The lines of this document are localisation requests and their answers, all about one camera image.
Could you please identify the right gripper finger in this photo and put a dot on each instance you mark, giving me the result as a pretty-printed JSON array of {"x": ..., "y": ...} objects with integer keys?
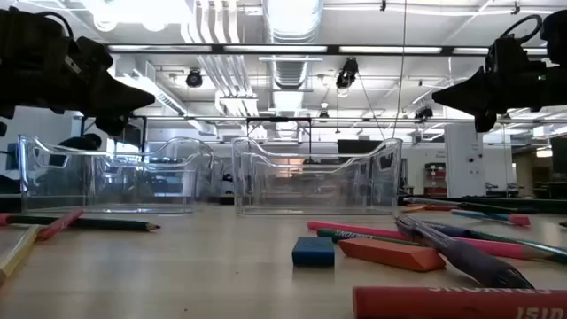
[
  {"x": 469, "y": 91},
  {"x": 476, "y": 110}
]

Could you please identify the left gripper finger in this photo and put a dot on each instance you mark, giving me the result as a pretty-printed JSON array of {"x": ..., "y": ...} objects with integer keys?
[
  {"x": 119, "y": 111},
  {"x": 124, "y": 93}
]

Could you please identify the dark red crayon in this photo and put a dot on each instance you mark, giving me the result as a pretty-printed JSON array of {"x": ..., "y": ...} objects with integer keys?
[{"x": 443, "y": 207}]

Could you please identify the slim black grey pen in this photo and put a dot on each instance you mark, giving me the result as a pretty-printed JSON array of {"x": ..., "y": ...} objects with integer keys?
[{"x": 425, "y": 200}]

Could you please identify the blue pencil pink eraser tip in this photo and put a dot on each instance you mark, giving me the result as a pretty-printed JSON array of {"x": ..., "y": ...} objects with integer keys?
[{"x": 483, "y": 215}]

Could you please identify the green pencil pink eraser tip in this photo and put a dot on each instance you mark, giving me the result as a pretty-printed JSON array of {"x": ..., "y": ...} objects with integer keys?
[{"x": 88, "y": 223}]

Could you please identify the dark blue crayon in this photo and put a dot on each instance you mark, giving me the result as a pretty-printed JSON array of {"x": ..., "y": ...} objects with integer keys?
[{"x": 452, "y": 230}]

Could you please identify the teal green pencil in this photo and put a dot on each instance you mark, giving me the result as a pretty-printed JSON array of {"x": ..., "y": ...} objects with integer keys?
[{"x": 531, "y": 246}]

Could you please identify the purple grip clear pen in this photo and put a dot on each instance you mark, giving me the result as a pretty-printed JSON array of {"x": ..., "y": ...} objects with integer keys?
[{"x": 478, "y": 261}]

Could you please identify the orange red eraser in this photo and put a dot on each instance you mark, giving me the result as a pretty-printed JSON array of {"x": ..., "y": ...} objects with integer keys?
[{"x": 390, "y": 256}]

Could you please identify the green crayon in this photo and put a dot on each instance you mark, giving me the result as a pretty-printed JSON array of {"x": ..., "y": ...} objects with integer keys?
[{"x": 336, "y": 235}]

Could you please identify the blue eraser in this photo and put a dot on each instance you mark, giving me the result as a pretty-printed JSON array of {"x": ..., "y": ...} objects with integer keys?
[{"x": 313, "y": 252}]

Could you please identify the person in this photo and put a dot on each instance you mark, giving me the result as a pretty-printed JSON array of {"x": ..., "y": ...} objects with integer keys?
[{"x": 82, "y": 142}]

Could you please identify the white pillar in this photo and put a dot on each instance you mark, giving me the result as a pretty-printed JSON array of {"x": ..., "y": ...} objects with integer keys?
[{"x": 465, "y": 168}]

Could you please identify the red storage shelf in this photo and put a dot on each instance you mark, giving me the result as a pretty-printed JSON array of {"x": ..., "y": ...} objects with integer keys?
[{"x": 435, "y": 177}]

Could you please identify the black monitor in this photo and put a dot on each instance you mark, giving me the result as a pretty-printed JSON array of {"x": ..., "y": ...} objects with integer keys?
[
  {"x": 359, "y": 147},
  {"x": 559, "y": 155}
]

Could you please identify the clear plastic bin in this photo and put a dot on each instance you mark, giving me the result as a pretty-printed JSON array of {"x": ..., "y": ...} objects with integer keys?
[
  {"x": 221, "y": 181},
  {"x": 240, "y": 190},
  {"x": 310, "y": 165},
  {"x": 66, "y": 186}
]

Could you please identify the dark blue pen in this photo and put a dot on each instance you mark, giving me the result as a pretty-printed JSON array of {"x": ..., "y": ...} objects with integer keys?
[{"x": 496, "y": 207}]

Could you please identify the orange pencil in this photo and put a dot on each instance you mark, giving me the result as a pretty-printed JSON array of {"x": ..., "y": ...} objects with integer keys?
[{"x": 416, "y": 208}]

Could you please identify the flat rectangular block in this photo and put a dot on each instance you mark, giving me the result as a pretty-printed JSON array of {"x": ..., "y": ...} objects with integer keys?
[{"x": 13, "y": 248}]

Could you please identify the black hanging camera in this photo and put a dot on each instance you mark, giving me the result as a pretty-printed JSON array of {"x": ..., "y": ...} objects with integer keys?
[
  {"x": 347, "y": 73},
  {"x": 194, "y": 78},
  {"x": 424, "y": 113}
]

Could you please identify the white rectangular air duct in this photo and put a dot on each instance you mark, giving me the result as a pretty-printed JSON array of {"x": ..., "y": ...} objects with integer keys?
[{"x": 177, "y": 106}]

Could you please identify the silver ventilation duct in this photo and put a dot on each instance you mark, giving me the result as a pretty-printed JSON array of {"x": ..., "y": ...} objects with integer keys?
[{"x": 292, "y": 26}]

